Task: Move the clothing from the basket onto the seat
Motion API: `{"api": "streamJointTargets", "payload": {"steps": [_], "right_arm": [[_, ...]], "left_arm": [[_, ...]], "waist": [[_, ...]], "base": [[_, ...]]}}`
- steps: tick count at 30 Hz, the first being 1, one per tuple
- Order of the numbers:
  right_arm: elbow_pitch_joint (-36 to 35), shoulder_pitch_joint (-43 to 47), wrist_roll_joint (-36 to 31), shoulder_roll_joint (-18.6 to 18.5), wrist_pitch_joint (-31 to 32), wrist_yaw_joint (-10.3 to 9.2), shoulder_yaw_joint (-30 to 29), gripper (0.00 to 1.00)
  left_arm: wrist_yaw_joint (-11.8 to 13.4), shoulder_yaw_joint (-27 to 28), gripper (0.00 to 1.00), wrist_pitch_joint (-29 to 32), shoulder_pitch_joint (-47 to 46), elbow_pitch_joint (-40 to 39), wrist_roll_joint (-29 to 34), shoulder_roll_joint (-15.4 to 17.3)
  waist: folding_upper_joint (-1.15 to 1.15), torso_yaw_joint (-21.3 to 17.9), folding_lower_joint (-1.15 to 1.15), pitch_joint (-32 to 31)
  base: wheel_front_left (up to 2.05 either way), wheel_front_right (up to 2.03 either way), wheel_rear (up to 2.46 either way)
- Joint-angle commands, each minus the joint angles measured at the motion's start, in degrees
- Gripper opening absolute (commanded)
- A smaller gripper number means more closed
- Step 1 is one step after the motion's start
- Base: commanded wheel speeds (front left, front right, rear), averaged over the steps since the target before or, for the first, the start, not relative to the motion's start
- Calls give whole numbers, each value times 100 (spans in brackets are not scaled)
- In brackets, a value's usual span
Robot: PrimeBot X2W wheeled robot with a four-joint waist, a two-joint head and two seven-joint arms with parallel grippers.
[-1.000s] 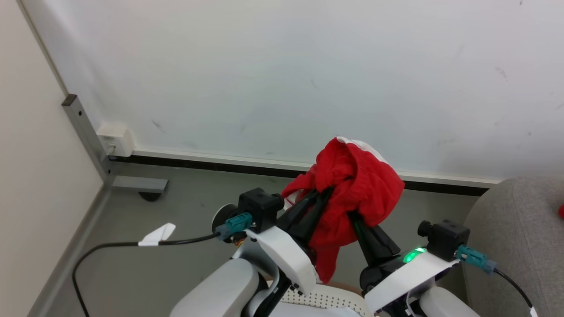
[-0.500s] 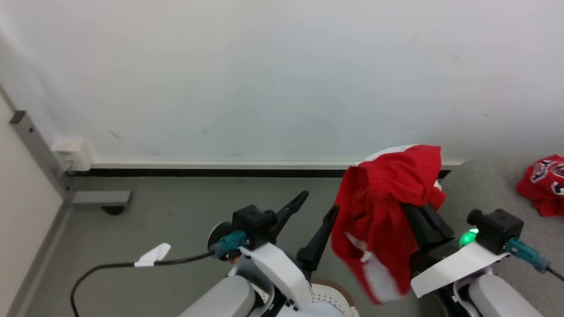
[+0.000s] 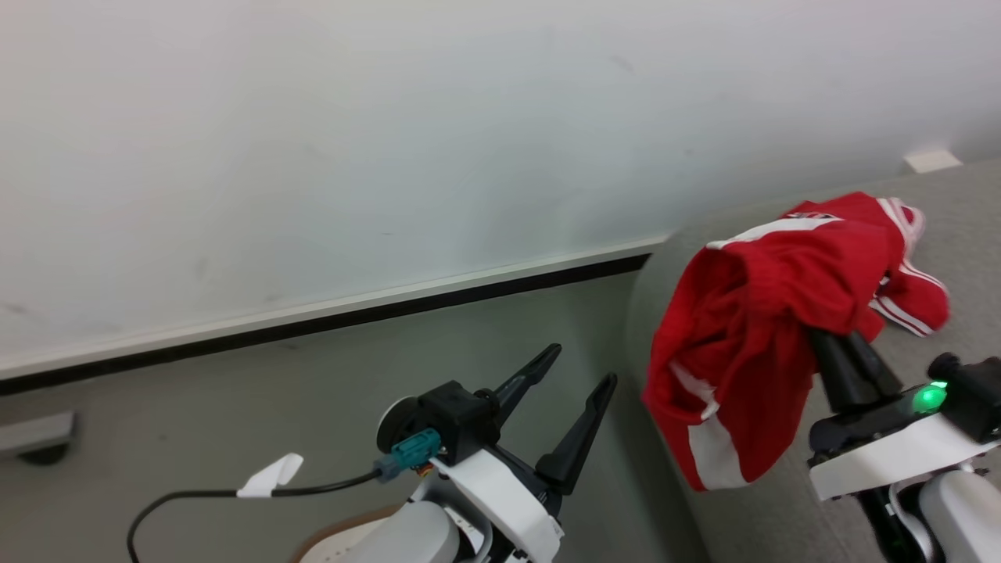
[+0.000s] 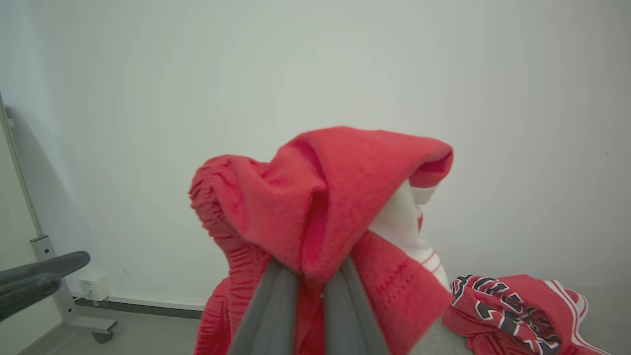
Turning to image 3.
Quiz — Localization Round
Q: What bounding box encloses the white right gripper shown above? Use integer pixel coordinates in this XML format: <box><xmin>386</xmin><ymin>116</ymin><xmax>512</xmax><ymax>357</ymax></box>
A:
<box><xmin>808</xmin><ymin>328</ymin><xmax>1001</xmax><ymax>501</ymax></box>

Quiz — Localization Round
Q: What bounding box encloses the white laundry basket brown rim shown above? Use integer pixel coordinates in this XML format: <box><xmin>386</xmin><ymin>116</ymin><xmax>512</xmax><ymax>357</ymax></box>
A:
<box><xmin>293</xmin><ymin>504</ymin><xmax>404</xmax><ymax>563</ymax></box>

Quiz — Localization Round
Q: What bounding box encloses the white wall socket box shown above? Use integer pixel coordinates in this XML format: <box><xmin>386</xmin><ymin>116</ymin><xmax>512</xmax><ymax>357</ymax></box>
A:
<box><xmin>903</xmin><ymin>149</ymin><xmax>963</xmax><ymax>174</ymax></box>

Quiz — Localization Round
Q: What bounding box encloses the white and black baseboard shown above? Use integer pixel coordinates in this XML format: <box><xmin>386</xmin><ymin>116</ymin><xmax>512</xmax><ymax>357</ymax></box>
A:
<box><xmin>0</xmin><ymin>233</ymin><xmax>673</xmax><ymax>396</ymax></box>

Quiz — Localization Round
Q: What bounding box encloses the grey metal foot bar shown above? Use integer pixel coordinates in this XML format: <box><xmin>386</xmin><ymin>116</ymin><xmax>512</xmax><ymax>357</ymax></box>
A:
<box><xmin>0</xmin><ymin>412</ymin><xmax>77</xmax><ymax>458</ymax></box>

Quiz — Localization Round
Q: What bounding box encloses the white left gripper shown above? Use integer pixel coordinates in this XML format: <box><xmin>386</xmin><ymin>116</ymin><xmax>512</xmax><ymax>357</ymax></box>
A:
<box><xmin>428</xmin><ymin>344</ymin><xmax>619</xmax><ymax>563</ymax></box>

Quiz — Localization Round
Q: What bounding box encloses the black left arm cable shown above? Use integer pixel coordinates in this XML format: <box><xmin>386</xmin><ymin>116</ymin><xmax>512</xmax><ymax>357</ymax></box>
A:
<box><xmin>127</xmin><ymin>468</ymin><xmax>384</xmax><ymax>563</ymax></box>

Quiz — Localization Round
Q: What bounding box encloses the teal cable connector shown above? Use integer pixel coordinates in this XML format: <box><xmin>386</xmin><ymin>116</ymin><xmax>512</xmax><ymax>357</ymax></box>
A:
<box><xmin>374</xmin><ymin>429</ymin><xmax>443</xmax><ymax>480</ymax></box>

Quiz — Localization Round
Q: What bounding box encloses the red basketball jersey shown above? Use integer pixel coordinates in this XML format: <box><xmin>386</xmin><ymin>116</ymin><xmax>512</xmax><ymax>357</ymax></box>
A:
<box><xmin>641</xmin><ymin>192</ymin><xmax>951</xmax><ymax>492</ymax></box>

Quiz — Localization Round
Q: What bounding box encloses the grey fabric sofa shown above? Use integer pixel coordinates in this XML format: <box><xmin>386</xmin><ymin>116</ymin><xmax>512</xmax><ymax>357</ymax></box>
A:
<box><xmin>626</xmin><ymin>159</ymin><xmax>1001</xmax><ymax>563</ymax></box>

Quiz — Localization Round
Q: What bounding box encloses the white cable tag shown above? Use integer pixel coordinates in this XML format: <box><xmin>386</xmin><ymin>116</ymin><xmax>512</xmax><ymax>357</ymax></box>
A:
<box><xmin>237</xmin><ymin>454</ymin><xmax>304</xmax><ymax>499</ymax></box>

